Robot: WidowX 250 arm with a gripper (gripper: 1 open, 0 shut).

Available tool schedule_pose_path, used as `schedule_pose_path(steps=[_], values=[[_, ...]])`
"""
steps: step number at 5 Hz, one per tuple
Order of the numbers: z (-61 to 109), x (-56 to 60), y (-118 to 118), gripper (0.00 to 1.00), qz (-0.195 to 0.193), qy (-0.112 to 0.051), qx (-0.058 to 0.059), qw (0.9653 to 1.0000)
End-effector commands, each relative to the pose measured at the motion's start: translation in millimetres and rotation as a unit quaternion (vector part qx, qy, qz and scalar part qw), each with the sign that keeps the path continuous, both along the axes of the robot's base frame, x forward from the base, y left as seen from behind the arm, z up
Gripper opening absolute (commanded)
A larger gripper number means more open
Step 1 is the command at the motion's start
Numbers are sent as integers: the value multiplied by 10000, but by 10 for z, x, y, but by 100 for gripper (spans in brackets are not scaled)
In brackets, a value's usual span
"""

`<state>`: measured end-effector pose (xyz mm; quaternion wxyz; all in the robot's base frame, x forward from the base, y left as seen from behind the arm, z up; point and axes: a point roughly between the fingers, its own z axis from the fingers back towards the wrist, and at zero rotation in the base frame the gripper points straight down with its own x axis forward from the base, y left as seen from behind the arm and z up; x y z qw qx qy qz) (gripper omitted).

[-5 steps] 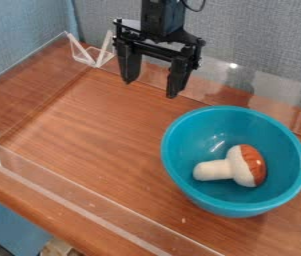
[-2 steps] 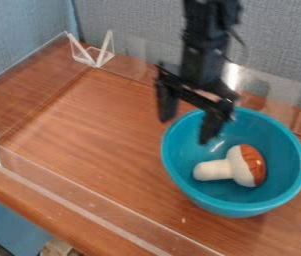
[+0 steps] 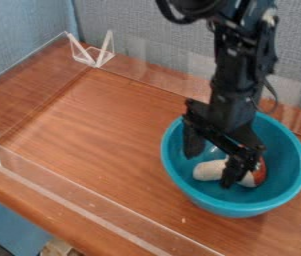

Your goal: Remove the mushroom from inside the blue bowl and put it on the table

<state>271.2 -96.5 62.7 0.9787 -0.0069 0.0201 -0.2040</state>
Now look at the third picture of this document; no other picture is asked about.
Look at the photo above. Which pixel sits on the clear acrylic back barrier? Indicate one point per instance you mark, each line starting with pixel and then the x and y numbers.
pixel 183 72

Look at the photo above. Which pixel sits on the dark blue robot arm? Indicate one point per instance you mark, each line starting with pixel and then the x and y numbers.
pixel 243 25

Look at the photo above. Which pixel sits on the blue plastic bowl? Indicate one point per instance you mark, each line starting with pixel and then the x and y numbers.
pixel 237 202

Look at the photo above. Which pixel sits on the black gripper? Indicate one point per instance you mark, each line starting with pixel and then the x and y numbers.
pixel 222 122

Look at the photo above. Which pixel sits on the clear acrylic corner bracket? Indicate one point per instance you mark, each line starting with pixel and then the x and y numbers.
pixel 92 56

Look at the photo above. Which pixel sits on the clear acrylic front barrier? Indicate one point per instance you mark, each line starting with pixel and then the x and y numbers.
pixel 72 206

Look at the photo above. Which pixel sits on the clear acrylic left barrier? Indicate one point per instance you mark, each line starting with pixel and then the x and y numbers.
pixel 34 81

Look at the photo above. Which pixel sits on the white brown toy mushroom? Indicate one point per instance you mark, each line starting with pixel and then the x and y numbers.
pixel 209 171

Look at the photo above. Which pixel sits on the clear acrylic barrier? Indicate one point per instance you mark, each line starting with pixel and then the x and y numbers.
pixel 183 72
pixel 72 206
pixel 34 81

